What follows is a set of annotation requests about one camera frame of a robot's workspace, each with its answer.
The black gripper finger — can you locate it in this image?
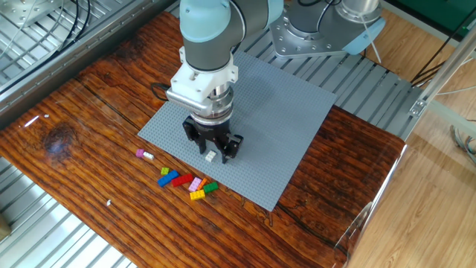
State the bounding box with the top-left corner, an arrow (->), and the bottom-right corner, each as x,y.
219,133 -> 245,165
181,115 -> 208,156

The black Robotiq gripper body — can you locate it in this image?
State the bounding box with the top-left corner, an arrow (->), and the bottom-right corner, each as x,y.
190,117 -> 232,149

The long red Lego brick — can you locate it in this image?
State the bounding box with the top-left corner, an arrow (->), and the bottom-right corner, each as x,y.
171,173 -> 195,188

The light pink Lego brick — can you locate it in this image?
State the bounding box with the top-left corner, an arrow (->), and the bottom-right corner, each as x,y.
187,176 -> 203,193

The long blue Lego brick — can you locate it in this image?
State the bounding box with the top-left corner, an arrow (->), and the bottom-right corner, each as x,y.
156,170 -> 180,188

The grey Lego baseplate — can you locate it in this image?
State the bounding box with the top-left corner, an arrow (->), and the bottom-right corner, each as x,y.
137,50 -> 338,212

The silver perforated plate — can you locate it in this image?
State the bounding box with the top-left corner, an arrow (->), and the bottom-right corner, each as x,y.
0,0 -> 64,29

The brown cardboard box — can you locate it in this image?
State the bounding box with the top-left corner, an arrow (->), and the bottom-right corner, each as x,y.
0,214 -> 12,242

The silver finned wrist camera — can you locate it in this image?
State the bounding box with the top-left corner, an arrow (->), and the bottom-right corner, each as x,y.
165,87 -> 209,115

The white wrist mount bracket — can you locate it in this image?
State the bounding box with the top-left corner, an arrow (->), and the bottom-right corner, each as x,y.
170,46 -> 239,106

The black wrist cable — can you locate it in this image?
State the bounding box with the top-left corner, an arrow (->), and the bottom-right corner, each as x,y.
149,82 -> 173,103

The grey robot mount plate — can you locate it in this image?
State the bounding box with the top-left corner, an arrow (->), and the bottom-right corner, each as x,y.
269,14 -> 369,60

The grey metal rail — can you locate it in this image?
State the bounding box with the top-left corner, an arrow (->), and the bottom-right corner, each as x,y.
0,0 -> 176,131

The thin white cable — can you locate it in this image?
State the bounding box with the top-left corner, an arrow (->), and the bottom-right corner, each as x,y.
362,16 -> 391,71

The black floor cable bundle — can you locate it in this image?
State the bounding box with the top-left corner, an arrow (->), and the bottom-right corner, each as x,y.
411,7 -> 476,87

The aluminium frame post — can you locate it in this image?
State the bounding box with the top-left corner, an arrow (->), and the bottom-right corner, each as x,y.
408,22 -> 476,130

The bundle of coloured wires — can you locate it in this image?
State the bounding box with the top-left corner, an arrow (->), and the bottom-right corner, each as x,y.
449,124 -> 476,167

